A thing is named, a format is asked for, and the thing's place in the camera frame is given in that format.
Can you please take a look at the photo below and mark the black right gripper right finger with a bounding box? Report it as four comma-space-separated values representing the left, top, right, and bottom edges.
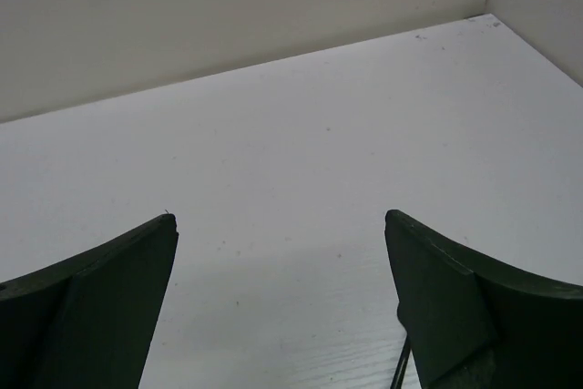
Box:
384, 210, 582, 388

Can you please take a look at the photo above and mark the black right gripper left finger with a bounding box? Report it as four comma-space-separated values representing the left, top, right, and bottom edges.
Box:
1, 213, 179, 388

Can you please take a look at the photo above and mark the thin black cable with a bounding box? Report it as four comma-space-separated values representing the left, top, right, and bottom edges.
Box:
389, 323, 410, 389

